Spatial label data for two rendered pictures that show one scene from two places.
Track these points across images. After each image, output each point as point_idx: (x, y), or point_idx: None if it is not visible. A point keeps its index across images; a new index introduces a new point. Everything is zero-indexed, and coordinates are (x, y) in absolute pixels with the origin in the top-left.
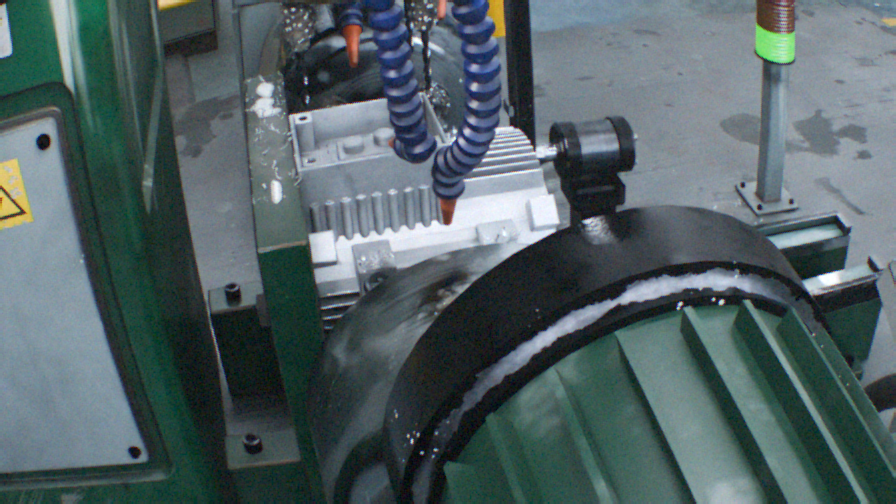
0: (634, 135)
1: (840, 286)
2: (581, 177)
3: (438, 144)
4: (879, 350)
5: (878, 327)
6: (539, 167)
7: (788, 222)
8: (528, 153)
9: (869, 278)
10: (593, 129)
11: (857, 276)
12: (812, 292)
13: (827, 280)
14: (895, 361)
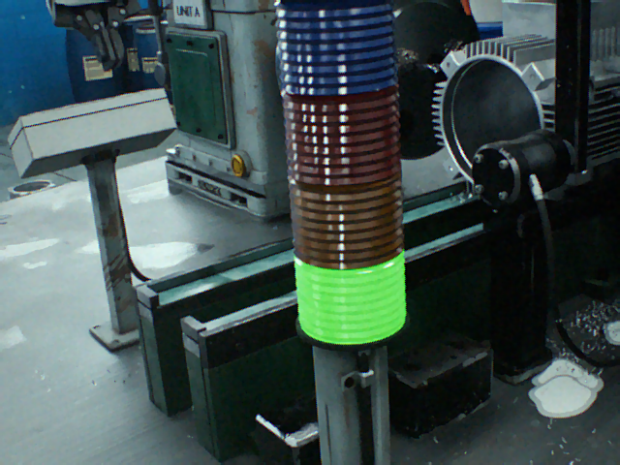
0: (478, 154)
1: (203, 263)
2: (530, 200)
3: (509, 0)
4: (130, 413)
5: (127, 438)
6: (471, 48)
7: (284, 302)
8: (481, 41)
9: (161, 277)
10: (515, 139)
11: (177, 291)
12: (239, 253)
13: (220, 280)
14: (107, 406)
